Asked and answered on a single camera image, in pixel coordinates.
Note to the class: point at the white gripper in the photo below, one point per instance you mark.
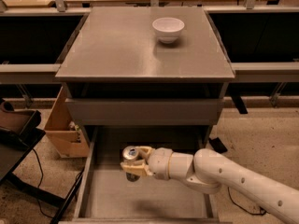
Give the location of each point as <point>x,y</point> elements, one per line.
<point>159,160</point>

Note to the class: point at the dented redbull can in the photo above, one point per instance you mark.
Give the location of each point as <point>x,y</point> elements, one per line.
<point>130,155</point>

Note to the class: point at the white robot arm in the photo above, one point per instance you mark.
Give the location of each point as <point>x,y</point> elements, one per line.
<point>206,171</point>

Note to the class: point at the open grey middle drawer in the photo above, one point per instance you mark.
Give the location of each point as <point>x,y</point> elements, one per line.
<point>107,197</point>

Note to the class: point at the closed grey top drawer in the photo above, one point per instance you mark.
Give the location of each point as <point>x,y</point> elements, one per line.
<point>145,112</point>

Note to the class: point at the grey drawer cabinet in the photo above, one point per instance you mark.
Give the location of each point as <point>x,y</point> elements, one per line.
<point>118,56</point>

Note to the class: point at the cardboard box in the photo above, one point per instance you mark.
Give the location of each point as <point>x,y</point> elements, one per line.
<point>62,132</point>

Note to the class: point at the black power adapter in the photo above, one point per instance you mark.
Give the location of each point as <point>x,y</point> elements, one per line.
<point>218,145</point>

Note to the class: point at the dark side table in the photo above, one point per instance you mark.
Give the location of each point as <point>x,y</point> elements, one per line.
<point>10,158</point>

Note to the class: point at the brown tray on table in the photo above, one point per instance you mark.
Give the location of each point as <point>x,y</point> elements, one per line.
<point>17,126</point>

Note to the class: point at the white ceramic bowl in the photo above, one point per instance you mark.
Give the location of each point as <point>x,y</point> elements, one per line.
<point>168,29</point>

